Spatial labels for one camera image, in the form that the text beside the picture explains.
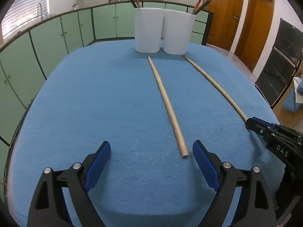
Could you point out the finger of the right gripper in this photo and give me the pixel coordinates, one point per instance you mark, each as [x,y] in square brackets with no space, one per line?
[259,124]
[262,133]

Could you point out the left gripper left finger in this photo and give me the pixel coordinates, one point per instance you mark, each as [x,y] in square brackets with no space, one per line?
[48,206]

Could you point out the plain bamboo chopstick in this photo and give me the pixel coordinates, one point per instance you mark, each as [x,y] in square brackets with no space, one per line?
[218,87]
[173,119]

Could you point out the red floral bamboo chopstick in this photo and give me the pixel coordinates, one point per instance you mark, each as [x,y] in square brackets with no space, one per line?
[207,2]

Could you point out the kitchen faucet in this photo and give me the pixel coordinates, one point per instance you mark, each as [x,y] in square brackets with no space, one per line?
[40,12]

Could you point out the black oven cabinet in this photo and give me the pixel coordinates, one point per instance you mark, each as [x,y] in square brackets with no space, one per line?
[282,64]

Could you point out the brown wooden door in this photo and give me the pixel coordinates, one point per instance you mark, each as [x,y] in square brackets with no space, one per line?
[256,27]
[226,15]

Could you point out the blue table cloth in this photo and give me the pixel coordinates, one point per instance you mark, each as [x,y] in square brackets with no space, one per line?
[168,190]

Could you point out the white double utensil holder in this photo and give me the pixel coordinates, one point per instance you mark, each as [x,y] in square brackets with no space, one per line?
[157,28]

